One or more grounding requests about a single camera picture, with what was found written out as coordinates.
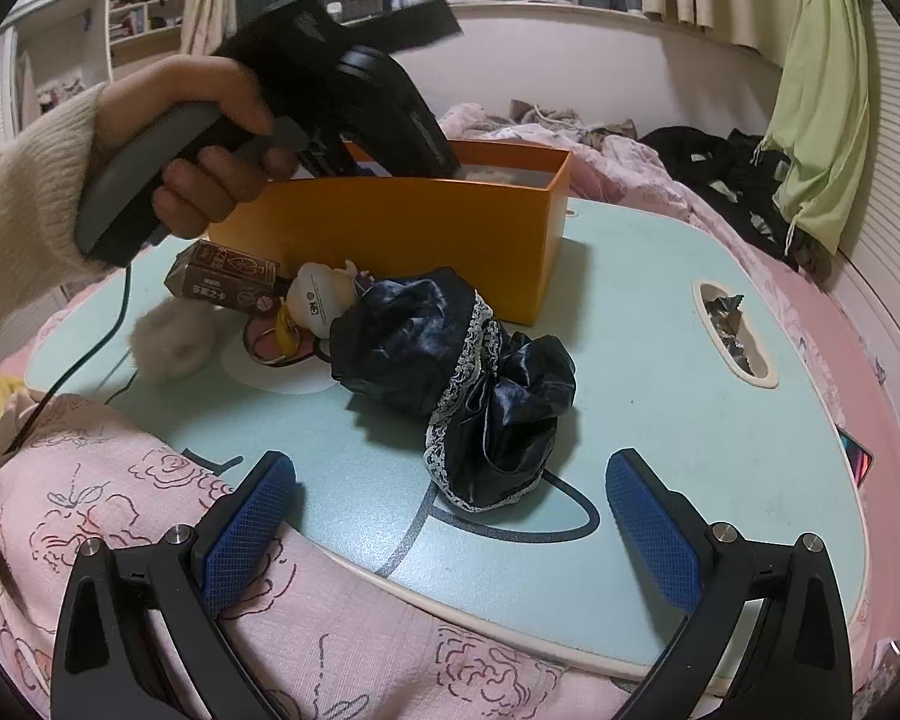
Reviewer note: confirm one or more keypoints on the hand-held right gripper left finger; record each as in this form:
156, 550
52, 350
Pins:
251, 532

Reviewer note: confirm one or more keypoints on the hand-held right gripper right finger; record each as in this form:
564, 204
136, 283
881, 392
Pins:
652, 532

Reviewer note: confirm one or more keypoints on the orange cardboard box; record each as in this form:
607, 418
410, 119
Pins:
420, 240

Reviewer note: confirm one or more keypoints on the person's left forearm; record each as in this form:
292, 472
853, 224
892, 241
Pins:
15, 225

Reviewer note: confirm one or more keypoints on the light blue desktop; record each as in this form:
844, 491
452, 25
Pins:
645, 360

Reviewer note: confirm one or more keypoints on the person's left hand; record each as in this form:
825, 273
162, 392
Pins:
187, 82

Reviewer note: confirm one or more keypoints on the beige fluffy pompom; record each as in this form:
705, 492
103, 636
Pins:
171, 341

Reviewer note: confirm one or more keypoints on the silver foil wrappers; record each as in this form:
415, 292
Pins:
727, 330

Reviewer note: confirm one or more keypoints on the phone with lit screen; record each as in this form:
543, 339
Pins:
859, 461

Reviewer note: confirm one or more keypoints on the beige clothing on bed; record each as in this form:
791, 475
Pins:
562, 124

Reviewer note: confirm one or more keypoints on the brown drink carton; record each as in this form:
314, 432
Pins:
225, 277

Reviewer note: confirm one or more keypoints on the white wardrobe shelving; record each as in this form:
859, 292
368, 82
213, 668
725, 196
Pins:
127, 15

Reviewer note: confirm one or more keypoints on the black clothes pile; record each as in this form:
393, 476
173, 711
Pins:
712, 172

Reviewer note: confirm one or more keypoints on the green hanging cloth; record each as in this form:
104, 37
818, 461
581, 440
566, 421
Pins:
825, 112

